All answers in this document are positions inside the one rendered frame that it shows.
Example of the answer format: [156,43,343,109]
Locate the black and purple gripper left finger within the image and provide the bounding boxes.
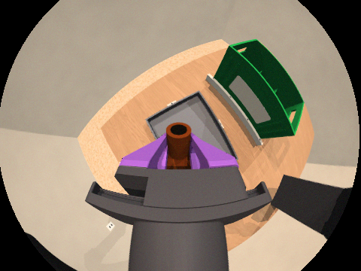
[119,133,168,169]

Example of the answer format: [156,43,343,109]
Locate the green plastic crate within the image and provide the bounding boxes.
[214,39,304,139]

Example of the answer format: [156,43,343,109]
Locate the brown bottle with blue label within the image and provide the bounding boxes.
[166,123,191,169]

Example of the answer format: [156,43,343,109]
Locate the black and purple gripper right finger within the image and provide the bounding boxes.
[190,133,239,169]

